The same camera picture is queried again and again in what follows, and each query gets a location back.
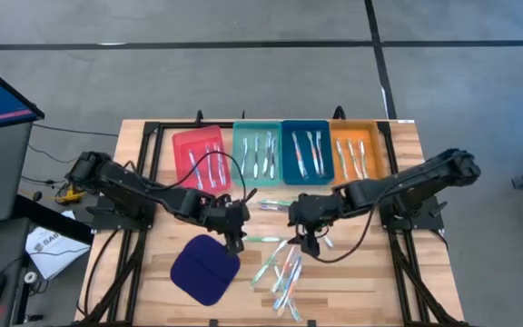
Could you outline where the light teal plastic bin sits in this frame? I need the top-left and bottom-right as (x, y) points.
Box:
(232, 120), (284, 187)

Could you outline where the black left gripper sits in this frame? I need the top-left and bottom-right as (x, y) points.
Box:
(200, 194), (250, 253)

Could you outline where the dark blue plastic bin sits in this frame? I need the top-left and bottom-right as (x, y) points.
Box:
(281, 118), (336, 186)

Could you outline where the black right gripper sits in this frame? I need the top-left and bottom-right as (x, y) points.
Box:
(288, 193), (342, 258)

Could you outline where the orange plastic bin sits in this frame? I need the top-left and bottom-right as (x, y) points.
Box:
(329, 118), (388, 185)

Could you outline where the white toothbrush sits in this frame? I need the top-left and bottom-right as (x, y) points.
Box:
(214, 143), (228, 186)
(262, 131), (272, 177)
(315, 130), (326, 176)
(269, 137), (278, 180)
(239, 137), (249, 176)

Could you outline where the white paper booklet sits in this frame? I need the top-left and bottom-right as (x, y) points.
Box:
(24, 209), (92, 282)

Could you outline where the pile of wrapped toothbrushes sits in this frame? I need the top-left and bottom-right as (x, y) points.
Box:
(272, 254), (302, 312)

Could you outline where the purple cloth mat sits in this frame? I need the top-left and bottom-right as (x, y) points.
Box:
(169, 233), (242, 306)

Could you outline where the pink plastic bin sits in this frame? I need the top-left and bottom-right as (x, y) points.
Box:
(172, 125), (232, 195)

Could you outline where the black floor cable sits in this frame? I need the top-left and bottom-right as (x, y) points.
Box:
(32, 121), (122, 138)

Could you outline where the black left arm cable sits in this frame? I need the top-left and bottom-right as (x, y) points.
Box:
(124, 150), (259, 203)

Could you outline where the yellow hand tool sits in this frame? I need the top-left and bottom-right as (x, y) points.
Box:
(54, 184), (86, 206)

